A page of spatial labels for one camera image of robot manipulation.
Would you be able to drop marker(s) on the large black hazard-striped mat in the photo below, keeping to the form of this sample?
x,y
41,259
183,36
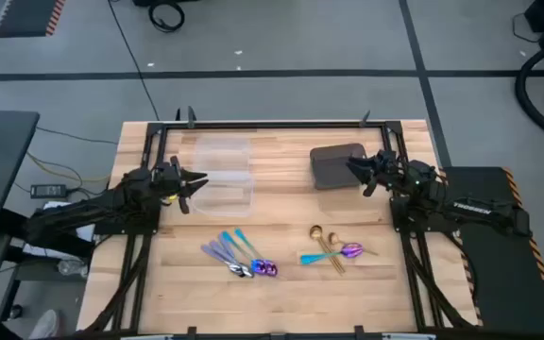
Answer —
x,y
503,283

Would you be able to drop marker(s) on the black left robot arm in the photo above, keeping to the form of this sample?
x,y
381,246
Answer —
x,y
111,203

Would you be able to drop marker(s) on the black table clamp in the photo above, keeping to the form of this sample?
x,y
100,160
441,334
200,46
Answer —
x,y
358,330
191,331

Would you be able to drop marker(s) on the small black hazard-striped mat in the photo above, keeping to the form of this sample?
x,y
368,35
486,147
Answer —
x,y
26,19

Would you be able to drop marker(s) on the black aluminium table frame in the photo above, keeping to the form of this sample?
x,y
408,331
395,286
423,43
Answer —
x,y
277,125

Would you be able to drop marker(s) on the black caster wheel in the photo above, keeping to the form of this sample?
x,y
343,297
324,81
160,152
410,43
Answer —
x,y
15,311

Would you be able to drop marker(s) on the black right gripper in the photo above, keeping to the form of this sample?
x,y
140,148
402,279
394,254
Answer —
x,y
387,170

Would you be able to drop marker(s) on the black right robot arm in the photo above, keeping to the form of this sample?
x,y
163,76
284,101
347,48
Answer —
x,y
475,208

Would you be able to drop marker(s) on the grey plastic bin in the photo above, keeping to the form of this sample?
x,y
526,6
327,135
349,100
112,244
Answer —
x,y
333,165

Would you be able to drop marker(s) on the black support beam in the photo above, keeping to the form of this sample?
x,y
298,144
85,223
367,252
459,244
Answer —
x,y
12,219

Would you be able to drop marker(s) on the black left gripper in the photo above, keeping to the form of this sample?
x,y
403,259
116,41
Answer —
x,y
168,179

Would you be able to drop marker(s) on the clear plastic bottle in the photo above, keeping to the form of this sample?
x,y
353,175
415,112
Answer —
x,y
69,266

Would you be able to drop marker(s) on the person's white shoe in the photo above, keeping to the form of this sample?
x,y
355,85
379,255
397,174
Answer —
x,y
45,326

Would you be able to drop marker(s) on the black power adapter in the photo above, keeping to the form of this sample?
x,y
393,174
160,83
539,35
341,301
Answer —
x,y
47,191

